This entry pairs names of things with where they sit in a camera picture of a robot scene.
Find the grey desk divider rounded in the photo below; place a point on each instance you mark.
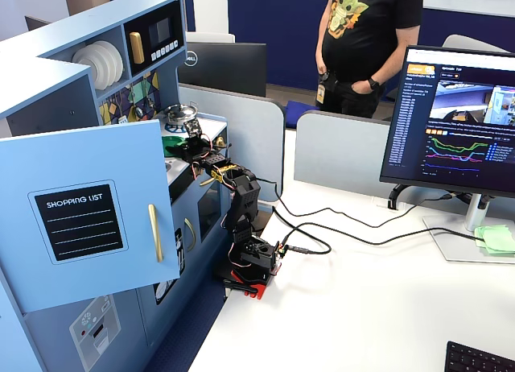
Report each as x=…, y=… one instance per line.
x=249, y=138

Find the silver monitor stand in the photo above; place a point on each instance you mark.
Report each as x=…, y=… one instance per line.
x=475, y=223

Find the white toy plate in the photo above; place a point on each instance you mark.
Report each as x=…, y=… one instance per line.
x=120, y=62
x=109, y=64
x=90, y=68

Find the yellow id badge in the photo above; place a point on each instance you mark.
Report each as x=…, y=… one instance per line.
x=321, y=94

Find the gold toy faucet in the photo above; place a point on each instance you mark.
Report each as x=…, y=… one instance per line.
x=219, y=141

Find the blue toy kitchen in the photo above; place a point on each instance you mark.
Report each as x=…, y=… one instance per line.
x=52, y=90

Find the white office chair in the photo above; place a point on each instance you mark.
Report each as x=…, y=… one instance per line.
x=209, y=37

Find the black shopping list sticker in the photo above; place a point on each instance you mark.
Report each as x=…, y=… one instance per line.
x=78, y=223

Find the grey office chair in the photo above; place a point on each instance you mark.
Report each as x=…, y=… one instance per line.
x=475, y=42

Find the green round lid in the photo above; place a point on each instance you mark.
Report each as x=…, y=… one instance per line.
x=173, y=140

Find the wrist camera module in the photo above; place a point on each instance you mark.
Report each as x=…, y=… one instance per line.
x=193, y=127

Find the green paper notes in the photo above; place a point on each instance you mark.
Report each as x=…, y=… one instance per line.
x=497, y=239

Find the monitor with lit screen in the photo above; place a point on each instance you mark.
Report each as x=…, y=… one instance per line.
x=450, y=118

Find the grey desk divider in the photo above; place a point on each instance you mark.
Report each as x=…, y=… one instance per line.
x=342, y=150

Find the green toy recipient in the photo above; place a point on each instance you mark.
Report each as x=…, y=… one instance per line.
x=168, y=150

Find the person's left hand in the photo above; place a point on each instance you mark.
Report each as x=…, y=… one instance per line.
x=362, y=87

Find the silver toy pot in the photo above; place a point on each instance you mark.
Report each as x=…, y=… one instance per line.
x=181, y=113

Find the person's right hand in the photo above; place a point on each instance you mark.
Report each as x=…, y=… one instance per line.
x=324, y=73

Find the person in black t-shirt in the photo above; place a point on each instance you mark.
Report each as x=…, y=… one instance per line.
x=370, y=30

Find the colourful backsplash with utensils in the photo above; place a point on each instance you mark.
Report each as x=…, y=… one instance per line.
x=133, y=98

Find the black Dell monitor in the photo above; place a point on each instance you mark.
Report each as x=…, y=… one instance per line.
x=225, y=68

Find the black white dishware sticker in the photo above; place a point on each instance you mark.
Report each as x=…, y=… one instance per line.
x=161, y=287

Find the person's left forearm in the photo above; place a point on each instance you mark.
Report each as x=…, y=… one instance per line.
x=398, y=54

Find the blue seat cushion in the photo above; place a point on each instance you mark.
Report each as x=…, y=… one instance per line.
x=299, y=112

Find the black keyboard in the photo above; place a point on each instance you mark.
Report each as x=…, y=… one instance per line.
x=479, y=358

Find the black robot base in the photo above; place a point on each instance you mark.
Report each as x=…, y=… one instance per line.
x=259, y=259

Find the blue toy fridge door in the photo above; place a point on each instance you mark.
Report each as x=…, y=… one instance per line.
x=80, y=162

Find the black toy microwave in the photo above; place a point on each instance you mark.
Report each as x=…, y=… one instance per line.
x=161, y=30

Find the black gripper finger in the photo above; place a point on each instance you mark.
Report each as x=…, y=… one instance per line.
x=177, y=143
x=182, y=152

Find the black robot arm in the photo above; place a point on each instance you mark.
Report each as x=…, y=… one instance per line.
x=243, y=203

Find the black wristwatch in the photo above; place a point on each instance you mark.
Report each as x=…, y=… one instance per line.
x=374, y=83

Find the person's right forearm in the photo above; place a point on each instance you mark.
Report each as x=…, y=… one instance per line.
x=324, y=46

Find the grey ice dispenser sticker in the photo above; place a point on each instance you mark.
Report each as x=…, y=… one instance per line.
x=94, y=331

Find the red black table clamp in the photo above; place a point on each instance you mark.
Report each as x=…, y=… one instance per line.
x=247, y=285

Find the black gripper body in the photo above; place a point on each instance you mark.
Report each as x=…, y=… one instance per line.
x=182, y=147

